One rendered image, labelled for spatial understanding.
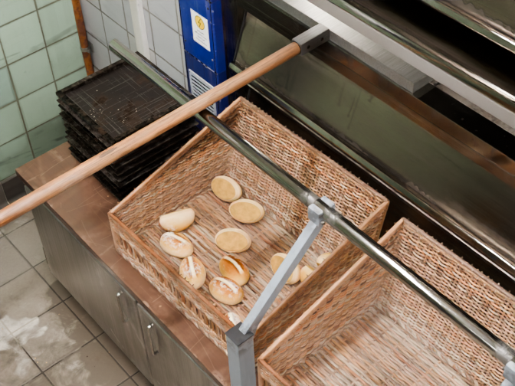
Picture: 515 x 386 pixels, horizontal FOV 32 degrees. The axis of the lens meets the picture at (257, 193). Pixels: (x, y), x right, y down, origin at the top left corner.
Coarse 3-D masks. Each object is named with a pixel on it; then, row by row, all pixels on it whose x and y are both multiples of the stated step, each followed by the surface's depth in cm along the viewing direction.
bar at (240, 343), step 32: (224, 128) 192; (256, 160) 185; (320, 224) 176; (352, 224) 172; (288, 256) 179; (384, 256) 166; (416, 288) 161; (256, 320) 182; (448, 320) 158; (512, 352) 151; (512, 384) 151
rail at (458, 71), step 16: (336, 0) 177; (352, 0) 176; (368, 16) 172; (384, 32) 170; (400, 32) 168; (416, 48) 166; (432, 48) 165; (448, 64) 161; (464, 80) 160; (480, 80) 158; (496, 96) 156; (512, 96) 155; (512, 112) 154
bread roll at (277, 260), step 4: (276, 256) 236; (280, 256) 235; (284, 256) 235; (272, 260) 237; (276, 260) 236; (280, 260) 235; (272, 264) 236; (276, 264) 236; (272, 268) 236; (276, 268) 236; (296, 268) 233; (296, 272) 232; (292, 276) 232; (296, 276) 232; (288, 280) 233; (292, 280) 232; (296, 280) 233
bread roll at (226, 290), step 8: (216, 280) 231; (224, 280) 231; (232, 280) 231; (216, 288) 231; (224, 288) 229; (232, 288) 229; (240, 288) 231; (216, 296) 231; (224, 296) 230; (232, 296) 229; (240, 296) 230; (232, 304) 231
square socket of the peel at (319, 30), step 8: (320, 24) 209; (304, 32) 208; (312, 32) 207; (320, 32) 207; (328, 32) 209; (296, 40) 206; (304, 40) 206; (312, 40) 206; (320, 40) 208; (328, 40) 210; (304, 48) 206; (312, 48) 208
